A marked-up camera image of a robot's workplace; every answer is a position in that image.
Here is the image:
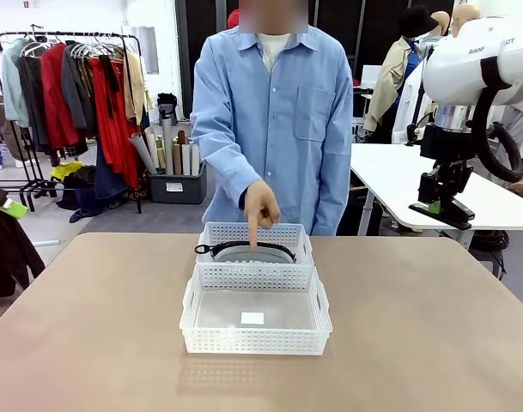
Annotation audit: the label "mannequin in beige coat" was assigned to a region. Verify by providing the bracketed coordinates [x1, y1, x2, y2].
[363, 36, 425, 145]

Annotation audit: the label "black clothes rack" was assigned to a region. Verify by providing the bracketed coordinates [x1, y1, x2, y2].
[0, 30, 144, 215]

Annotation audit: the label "white table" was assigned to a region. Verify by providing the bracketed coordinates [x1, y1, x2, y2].
[350, 143, 523, 236]

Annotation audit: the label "black hat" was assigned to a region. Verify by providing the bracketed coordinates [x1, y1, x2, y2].
[398, 4, 441, 39]

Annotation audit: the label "grey pouch with black zipper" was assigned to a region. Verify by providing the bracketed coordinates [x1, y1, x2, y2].
[194, 242, 297, 265]

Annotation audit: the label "grey cardboard tube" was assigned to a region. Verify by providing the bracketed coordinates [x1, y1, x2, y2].
[160, 118, 175, 175]

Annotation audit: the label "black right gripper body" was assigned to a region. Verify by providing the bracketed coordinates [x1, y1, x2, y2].
[418, 123, 476, 173]

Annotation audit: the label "person in blue shirt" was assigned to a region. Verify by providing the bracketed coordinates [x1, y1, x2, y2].
[191, 21, 355, 237]

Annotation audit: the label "black hanging scarf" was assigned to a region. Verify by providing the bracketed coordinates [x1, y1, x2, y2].
[98, 55, 121, 120]

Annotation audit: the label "white monitor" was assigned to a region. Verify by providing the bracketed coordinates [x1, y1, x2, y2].
[362, 64, 385, 89]

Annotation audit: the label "dark jacket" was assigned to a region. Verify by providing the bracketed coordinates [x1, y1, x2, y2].
[0, 179, 46, 298]

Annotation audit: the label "green card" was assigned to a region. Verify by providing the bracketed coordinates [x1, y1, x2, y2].
[0, 201, 29, 219]

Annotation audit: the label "person's right forearm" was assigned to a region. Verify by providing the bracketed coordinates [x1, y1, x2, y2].
[200, 141, 262, 207]

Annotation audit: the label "red hanging jacket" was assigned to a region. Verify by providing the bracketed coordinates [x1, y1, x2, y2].
[40, 42, 89, 150]

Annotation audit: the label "person's left forearm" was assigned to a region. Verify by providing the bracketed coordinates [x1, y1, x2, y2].
[316, 162, 353, 235]

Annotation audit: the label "person's right hand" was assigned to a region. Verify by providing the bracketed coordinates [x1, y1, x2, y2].
[243, 178, 283, 252]

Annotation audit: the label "red hanging dress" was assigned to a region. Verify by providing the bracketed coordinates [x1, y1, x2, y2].
[88, 58, 141, 190]

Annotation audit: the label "dark grey hanging garment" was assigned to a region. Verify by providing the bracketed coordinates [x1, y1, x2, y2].
[18, 53, 52, 151]

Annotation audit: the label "grey wall panel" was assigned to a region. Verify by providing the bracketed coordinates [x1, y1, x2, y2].
[123, 25, 160, 76]

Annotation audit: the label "grey paper roll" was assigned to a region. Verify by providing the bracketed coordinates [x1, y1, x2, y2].
[129, 131, 158, 175]

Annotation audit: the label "white perforated plastic basket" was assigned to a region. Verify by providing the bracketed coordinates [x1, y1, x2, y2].
[195, 221, 314, 268]
[179, 262, 334, 356]

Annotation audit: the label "yellow garment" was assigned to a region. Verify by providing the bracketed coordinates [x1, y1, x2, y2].
[50, 161, 84, 182]

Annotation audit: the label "light blue hanging garment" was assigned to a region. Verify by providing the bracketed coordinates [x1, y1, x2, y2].
[1, 38, 31, 130]

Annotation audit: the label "black device on pole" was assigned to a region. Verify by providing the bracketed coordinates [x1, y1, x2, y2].
[156, 92, 179, 122]

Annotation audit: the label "black cables under table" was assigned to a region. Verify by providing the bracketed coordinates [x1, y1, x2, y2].
[469, 229, 509, 255]

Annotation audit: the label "grey hanging jacket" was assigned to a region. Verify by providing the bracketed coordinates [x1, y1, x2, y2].
[62, 42, 97, 132]

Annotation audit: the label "mannequin in navy top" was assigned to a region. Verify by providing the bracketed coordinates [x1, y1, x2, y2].
[452, 3, 481, 27]

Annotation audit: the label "dark blue denim garment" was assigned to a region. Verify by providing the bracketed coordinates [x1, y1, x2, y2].
[57, 141, 131, 223]

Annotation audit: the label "cream paper roll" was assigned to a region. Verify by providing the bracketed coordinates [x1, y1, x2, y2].
[143, 125, 166, 173]

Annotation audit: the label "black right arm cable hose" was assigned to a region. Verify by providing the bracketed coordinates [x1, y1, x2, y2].
[471, 55, 523, 184]

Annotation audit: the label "grey storage bin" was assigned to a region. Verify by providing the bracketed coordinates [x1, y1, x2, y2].
[148, 164, 208, 205]

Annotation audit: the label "black tripod pole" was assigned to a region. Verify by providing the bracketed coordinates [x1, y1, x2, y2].
[405, 81, 426, 148]

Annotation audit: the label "beige hanging garment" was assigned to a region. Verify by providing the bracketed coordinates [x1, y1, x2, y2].
[123, 51, 155, 126]

